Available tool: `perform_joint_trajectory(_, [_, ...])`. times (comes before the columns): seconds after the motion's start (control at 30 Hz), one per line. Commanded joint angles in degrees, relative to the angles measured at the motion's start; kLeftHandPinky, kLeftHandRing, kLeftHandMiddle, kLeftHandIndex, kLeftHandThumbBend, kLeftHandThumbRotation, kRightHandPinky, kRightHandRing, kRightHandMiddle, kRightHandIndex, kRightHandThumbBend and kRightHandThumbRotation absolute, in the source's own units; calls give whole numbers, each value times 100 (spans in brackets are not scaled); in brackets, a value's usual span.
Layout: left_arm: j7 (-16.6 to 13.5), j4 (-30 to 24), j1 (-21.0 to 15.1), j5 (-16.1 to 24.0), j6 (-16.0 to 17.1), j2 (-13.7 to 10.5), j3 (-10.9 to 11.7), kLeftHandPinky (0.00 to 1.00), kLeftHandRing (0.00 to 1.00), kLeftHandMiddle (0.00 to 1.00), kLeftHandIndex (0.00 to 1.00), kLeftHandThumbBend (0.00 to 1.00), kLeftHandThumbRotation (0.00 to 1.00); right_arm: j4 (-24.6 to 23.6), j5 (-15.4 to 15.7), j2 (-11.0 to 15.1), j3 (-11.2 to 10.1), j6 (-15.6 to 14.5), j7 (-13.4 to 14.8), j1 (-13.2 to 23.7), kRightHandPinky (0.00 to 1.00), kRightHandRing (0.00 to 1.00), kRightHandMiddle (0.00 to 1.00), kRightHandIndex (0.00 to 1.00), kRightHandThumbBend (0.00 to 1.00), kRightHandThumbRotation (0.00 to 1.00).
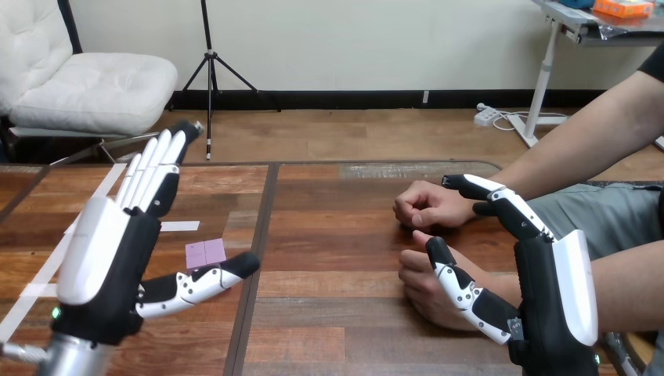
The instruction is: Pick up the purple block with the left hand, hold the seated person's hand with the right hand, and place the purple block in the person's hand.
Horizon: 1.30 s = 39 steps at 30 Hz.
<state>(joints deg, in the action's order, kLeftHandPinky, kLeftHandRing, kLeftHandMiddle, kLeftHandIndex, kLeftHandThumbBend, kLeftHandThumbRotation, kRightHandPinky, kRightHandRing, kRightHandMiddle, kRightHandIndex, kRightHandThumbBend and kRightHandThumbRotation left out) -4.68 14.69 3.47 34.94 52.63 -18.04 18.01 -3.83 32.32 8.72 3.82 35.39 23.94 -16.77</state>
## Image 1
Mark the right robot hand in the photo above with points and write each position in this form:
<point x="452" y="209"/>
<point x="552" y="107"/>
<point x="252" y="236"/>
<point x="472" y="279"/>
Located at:
<point x="544" y="306"/>

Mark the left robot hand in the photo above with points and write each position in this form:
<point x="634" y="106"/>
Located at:
<point x="106" y="270"/>

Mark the person's hand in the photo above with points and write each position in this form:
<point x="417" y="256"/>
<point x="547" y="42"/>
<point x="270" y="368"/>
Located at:
<point x="430" y="207"/>
<point x="420" y="283"/>

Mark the person's forearm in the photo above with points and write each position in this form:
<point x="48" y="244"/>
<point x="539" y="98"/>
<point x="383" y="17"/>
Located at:
<point x="586" y="140"/>
<point x="630" y="290"/>

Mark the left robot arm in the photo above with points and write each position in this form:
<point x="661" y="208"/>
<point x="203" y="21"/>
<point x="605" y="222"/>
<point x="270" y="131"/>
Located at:
<point x="72" y="360"/>

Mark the purple block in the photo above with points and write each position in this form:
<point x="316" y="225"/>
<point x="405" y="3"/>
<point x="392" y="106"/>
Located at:
<point x="206" y="253"/>

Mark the person's body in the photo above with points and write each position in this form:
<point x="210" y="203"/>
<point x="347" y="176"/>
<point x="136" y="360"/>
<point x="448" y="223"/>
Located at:
<point x="607" y="218"/>

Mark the white power strip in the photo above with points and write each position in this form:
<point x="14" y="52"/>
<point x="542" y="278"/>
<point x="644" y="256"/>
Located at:
<point x="485" y="116"/>

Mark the white desk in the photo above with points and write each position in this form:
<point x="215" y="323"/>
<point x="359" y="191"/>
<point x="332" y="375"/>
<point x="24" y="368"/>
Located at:
<point x="542" y="83"/>

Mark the white cushioned chair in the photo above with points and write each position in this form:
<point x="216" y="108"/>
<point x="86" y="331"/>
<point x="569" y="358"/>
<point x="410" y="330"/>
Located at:
<point x="88" y="88"/>

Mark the black tripod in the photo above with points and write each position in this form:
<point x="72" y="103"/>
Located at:
<point x="210" y="62"/>

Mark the orange thing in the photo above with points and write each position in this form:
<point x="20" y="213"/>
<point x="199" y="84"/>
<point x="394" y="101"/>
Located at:
<point x="622" y="7"/>

